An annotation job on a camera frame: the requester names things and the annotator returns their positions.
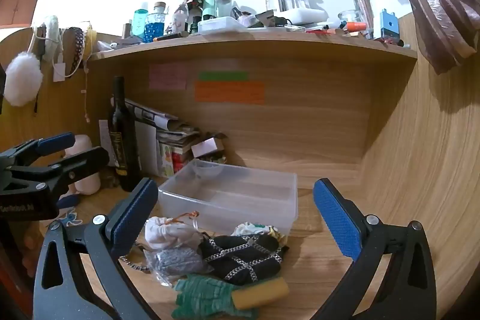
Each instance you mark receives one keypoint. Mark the glass bottle with blue beads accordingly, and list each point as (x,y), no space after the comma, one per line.
(155,25)

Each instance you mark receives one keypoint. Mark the floral white scrunchie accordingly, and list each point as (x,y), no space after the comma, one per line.
(255,229)

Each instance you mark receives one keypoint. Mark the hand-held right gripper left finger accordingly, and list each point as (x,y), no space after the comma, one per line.
(131,218)

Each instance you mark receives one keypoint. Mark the patterned headband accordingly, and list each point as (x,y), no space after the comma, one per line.
(78,42)

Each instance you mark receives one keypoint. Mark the green fringed cloth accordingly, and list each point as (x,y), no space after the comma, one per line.
(202,299)

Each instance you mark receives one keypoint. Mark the yellow ribbon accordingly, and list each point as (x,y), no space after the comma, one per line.
(89,40)

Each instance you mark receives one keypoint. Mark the stack of books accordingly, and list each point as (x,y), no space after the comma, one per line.
(176,147)

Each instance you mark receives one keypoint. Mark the tall clear glass bottle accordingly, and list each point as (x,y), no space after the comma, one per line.
(180,10)

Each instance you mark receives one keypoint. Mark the clear plastic storage box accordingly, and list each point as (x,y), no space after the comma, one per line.
(225,200)

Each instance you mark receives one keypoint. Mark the dark wine bottle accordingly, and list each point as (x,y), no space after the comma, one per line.
(122,140)

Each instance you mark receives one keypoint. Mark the white fluffy pompom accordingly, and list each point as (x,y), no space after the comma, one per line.
(22,80)

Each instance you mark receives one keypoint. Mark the small glass bowl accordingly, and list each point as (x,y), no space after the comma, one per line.
(347,17)

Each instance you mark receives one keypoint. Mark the pink sticky note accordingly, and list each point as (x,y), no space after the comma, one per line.
(168,76)

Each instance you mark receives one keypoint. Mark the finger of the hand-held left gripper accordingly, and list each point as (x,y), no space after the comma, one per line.
(86,162)
(56,144)

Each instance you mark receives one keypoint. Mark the grey glitter pouch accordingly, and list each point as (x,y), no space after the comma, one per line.
(176,262)

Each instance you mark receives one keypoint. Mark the orange sticky note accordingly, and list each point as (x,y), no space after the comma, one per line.
(228,92)

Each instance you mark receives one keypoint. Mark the turquoise liquid bottle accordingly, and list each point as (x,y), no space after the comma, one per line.
(140,24)

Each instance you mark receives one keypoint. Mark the cream plastic cylinder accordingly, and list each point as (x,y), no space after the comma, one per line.
(84,142)

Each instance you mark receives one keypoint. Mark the clear tube with pink sticks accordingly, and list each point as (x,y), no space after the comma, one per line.
(364,10)

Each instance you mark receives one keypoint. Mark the brown cardboard panel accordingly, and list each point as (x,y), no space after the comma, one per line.
(17,10)

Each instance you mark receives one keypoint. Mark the dark brown pen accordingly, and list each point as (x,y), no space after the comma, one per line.
(170,36)

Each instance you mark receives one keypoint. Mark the white hanging tag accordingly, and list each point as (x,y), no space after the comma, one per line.
(60,72)

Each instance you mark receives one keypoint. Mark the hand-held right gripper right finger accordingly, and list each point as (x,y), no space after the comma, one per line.
(337,218)

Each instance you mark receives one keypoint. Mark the green sticky note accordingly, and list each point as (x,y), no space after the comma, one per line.
(223,76)

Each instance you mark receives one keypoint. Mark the wooden shelf board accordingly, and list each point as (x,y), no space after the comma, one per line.
(243,46)

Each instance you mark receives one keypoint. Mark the white fluffy hanging item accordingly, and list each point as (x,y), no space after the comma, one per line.
(50,33)

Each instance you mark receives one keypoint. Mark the glass jar with metal lid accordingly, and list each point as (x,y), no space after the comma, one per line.
(224,5)

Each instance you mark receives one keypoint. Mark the mauve striped curtain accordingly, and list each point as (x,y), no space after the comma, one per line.
(438,12)

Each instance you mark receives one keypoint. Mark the white blue printed cloth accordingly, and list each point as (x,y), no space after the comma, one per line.
(73,218)

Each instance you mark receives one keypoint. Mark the white tray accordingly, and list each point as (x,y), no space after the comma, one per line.
(307,15)

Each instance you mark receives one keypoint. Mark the white flat plastic box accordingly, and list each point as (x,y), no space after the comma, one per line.
(221,25)

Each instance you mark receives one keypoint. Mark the rolled newspaper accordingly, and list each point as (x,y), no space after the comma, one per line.
(150,113)

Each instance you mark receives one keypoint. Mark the orange marker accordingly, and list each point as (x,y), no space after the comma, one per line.
(354,26)

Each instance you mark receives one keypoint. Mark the mint green spray bottle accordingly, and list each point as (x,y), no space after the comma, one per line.
(210,3)

